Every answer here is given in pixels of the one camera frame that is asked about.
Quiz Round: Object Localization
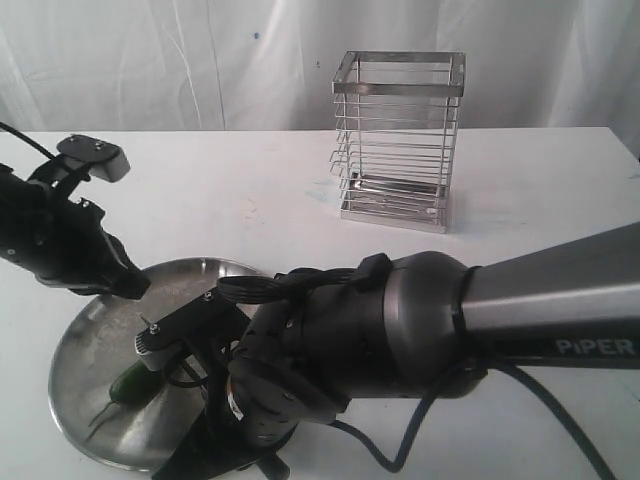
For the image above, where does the white backdrop curtain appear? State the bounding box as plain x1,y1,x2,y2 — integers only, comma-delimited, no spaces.
1,1,639,152

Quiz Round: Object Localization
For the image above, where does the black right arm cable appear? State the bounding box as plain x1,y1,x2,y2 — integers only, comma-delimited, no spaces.
169,253,616,480

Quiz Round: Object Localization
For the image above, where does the black handled knife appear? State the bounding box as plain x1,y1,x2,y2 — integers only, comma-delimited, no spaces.
139,314,151,328

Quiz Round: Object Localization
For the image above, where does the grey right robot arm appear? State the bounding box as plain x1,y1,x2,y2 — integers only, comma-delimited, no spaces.
140,224,639,479

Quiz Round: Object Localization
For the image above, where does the wire metal utensil holder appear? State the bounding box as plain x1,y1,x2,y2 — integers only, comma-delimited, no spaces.
330,51,466,233

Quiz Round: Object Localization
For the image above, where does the round stainless steel plate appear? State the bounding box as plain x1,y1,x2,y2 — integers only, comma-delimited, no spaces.
48,257,258,472

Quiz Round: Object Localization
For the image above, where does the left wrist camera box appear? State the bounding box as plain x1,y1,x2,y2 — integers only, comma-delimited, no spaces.
56,134,131,183

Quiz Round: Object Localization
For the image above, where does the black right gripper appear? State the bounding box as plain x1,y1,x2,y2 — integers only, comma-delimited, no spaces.
153,300,349,479

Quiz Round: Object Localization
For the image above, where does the green chili pepper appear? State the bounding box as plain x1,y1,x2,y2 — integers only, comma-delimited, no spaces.
85,361,164,441

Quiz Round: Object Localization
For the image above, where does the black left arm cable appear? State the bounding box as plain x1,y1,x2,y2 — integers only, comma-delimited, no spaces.
0,120,54,164

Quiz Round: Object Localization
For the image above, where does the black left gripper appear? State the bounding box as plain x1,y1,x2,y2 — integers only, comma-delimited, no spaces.
1,155,151,300

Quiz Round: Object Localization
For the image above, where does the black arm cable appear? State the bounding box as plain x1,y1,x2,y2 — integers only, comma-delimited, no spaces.
169,253,616,480
0,120,54,164

